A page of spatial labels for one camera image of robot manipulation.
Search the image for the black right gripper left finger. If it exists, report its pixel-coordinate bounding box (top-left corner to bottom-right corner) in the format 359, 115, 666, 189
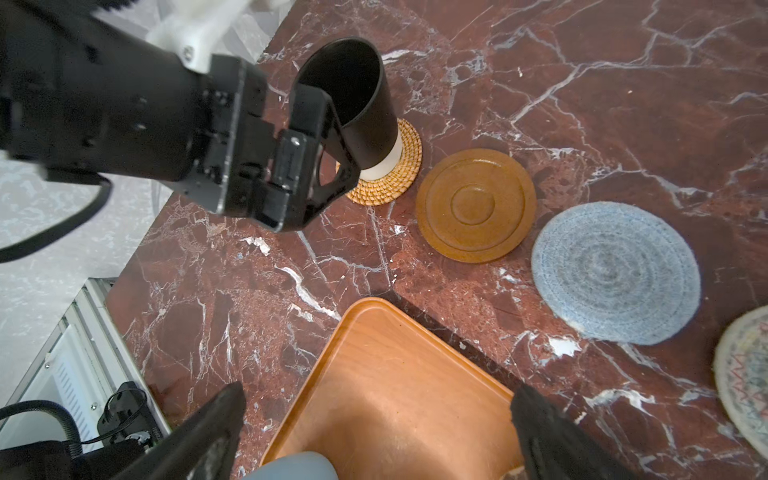
116, 381, 246, 480

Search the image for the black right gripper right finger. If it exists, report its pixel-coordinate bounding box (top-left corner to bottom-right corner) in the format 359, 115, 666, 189
509, 383, 636, 479

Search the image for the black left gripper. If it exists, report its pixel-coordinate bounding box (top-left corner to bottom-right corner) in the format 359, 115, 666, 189
1, 1, 360, 233

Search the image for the black mug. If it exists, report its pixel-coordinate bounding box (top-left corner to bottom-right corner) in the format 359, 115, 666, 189
295, 37, 404, 182

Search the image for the white mug blue handle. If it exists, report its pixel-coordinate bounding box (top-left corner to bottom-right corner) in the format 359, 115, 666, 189
243, 451, 339, 480

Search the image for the woven rattan round coaster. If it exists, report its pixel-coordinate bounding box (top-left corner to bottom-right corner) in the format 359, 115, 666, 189
346, 119, 423, 206

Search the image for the grey round felt coaster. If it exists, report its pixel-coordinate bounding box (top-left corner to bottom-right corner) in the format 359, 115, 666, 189
531, 201, 701, 345

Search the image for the brown wooden round coaster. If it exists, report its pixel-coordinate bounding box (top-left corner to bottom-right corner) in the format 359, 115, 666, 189
415, 148, 537, 264

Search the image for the beige patterned round coaster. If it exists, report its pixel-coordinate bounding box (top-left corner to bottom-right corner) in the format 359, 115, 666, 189
713, 306, 767, 457

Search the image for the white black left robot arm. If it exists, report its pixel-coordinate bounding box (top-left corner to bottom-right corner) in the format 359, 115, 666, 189
1, 1, 360, 232

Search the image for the orange brown serving tray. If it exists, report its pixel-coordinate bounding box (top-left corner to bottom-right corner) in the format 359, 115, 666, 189
262, 297, 524, 479

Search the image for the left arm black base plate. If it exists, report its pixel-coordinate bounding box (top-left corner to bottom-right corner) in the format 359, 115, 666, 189
97, 381, 163, 447

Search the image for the aluminium front rail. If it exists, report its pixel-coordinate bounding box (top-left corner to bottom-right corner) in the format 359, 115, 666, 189
3, 278, 150, 440

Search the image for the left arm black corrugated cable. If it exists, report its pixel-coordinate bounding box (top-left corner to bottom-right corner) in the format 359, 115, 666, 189
0, 173, 115, 264

